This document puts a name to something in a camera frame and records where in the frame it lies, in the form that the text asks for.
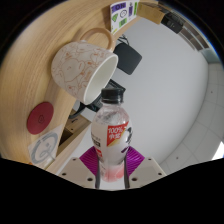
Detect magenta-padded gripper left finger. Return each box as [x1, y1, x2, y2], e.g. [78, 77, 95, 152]
[57, 147, 101, 190]

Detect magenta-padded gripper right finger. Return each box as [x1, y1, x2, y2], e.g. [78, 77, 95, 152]
[123, 145, 167, 190]

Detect clear drink bottle black cap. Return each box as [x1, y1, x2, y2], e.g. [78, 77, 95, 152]
[90, 87, 134, 183]

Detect sheet with grey round print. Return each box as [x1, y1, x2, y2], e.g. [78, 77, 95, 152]
[27, 124, 64, 167]

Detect wooden side desk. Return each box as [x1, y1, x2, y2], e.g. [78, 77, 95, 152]
[46, 109, 98, 174]

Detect flat round red coaster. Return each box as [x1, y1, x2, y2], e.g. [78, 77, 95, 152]
[26, 101, 55, 136]

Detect long ceiling light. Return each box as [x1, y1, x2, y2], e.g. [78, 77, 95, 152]
[213, 141, 224, 161]

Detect white mug with orange drawings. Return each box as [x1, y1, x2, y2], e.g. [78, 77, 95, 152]
[50, 27, 119, 106]

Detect black visitor chair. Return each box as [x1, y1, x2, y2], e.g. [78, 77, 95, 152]
[113, 34, 144, 76]

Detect brown kraft box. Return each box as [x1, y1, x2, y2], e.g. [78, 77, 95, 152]
[137, 2, 166, 25]

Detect white leaflet green purple stickers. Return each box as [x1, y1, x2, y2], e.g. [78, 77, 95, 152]
[109, 0, 141, 34]

